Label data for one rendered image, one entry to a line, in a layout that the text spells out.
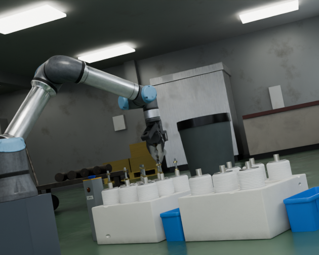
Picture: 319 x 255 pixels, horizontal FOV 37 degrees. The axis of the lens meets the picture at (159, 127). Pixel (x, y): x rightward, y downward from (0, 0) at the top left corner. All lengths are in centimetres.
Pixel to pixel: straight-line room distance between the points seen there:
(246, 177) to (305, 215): 24
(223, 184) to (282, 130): 757
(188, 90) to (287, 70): 269
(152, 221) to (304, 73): 1022
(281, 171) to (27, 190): 100
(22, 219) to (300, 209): 98
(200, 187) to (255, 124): 754
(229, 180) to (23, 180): 77
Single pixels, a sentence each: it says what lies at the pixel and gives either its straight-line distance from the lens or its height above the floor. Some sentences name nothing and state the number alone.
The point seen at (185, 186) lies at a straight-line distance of 229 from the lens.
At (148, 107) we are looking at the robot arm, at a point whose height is 60.
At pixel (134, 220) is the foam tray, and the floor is 10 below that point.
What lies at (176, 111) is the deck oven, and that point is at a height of 135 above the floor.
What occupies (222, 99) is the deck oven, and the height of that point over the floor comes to 140.
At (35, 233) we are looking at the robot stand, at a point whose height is 17.
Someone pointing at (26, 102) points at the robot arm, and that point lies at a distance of 200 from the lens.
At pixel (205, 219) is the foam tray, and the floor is 9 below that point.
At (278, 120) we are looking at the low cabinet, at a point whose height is 68.
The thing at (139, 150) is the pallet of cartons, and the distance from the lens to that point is 1184.
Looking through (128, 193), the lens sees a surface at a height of 22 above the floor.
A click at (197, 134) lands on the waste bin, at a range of 447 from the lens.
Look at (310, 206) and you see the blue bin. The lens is 178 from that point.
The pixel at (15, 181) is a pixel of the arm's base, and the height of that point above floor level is 36.
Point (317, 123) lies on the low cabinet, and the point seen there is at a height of 47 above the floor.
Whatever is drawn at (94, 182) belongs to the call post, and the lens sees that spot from 244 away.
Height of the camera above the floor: 35
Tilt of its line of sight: 4 degrees up
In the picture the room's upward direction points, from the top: 10 degrees counter-clockwise
